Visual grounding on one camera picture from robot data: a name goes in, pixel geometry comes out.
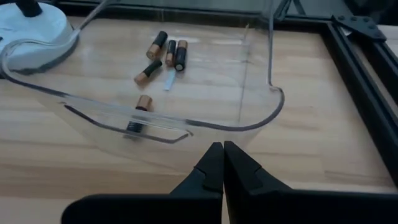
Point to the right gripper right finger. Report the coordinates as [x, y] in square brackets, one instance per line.
[248, 194]

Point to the copper black battery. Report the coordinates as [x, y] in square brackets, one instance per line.
[157, 45]
[180, 55]
[170, 53]
[148, 72]
[141, 109]

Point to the clear plastic bin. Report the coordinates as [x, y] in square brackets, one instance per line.
[217, 77]

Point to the white desk lamp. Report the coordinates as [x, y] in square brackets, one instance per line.
[37, 34]

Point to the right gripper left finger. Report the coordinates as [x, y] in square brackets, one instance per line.
[199, 202]

